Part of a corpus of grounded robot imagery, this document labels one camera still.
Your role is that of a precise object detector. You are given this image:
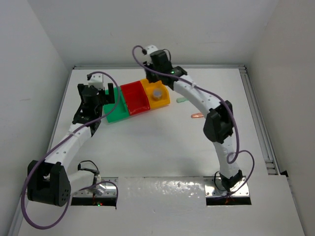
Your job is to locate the round tape roll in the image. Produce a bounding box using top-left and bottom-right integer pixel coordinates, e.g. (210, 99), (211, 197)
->
(152, 88), (163, 101)

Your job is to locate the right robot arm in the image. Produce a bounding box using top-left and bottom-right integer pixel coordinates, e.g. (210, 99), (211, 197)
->
(142, 46), (243, 191)

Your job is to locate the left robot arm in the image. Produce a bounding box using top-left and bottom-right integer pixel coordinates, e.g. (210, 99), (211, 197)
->
(27, 83), (115, 207)

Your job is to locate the green plastic bin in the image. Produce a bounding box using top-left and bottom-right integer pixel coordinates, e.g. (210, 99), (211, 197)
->
(103, 88), (130, 123)

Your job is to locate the yellow plastic bin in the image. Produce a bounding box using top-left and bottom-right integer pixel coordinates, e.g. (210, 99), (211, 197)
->
(140, 79), (170, 110)

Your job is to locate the red plastic bin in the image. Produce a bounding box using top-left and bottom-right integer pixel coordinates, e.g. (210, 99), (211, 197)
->
(121, 81), (150, 116)

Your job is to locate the green correction tape case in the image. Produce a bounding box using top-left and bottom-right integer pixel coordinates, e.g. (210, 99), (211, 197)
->
(176, 97), (187, 103)

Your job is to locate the orange correction tape case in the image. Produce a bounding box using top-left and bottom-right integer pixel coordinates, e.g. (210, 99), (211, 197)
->
(191, 113), (204, 118)

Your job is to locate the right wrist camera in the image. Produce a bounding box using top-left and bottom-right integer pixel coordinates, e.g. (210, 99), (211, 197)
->
(142, 45), (159, 58)

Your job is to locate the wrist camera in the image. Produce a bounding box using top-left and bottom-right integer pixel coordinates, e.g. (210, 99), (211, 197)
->
(142, 45), (159, 58)
(87, 73), (104, 90)

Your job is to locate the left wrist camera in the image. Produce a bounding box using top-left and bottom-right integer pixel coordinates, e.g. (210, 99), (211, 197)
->
(87, 73), (104, 90)

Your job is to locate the aluminium frame rail back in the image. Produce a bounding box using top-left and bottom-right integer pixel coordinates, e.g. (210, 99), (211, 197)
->
(72, 64), (246, 70)

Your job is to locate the aluminium frame rail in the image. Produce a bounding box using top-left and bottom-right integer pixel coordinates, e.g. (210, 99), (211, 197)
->
(239, 66), (280, 176)
(72, 64), (246, 70)

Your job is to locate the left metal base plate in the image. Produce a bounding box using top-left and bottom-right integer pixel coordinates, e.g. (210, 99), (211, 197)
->
(73, 177), (118, 198)

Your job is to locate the metal base plate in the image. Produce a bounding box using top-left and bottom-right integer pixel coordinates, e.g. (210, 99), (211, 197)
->
(204, 177), (250, 198)
(73, 177), (118, 198)

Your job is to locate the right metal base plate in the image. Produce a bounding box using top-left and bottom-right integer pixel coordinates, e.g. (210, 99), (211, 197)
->
(204, 177), (250, 198)

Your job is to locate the aluminium frame rail right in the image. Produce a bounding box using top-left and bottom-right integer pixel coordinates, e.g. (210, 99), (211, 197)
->
(239, 66), (280, 176)

